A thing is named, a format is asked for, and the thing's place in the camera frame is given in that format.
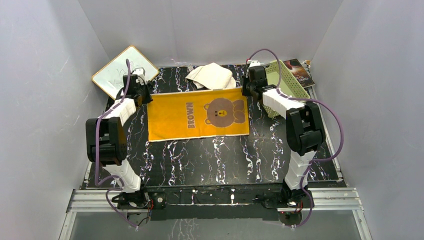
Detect yellow brown bear towel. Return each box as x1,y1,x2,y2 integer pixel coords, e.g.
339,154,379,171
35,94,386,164
147,87,250,142

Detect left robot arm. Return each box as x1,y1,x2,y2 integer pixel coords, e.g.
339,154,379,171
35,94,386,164
85,67,153,208

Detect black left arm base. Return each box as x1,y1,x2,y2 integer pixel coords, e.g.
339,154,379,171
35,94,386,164
105,188,167,222

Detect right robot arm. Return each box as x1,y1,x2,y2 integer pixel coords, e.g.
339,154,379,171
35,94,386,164
242,59,326,207

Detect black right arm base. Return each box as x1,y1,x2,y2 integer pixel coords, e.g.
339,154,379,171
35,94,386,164
260,188,315,228

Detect green perforated plastic basket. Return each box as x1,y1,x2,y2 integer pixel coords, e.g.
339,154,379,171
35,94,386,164
264,60,311,99

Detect crumpled white cloth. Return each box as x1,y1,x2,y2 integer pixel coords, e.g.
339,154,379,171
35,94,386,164
185,62,237,90

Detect dark book with red cover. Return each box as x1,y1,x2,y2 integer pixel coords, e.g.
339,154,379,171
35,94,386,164
283,58,315,88

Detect white board with wooden frame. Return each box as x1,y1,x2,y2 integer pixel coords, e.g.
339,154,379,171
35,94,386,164
91,45,159,99

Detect aluminium front rail frame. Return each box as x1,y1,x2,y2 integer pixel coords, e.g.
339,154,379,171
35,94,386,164
58,187,373,240

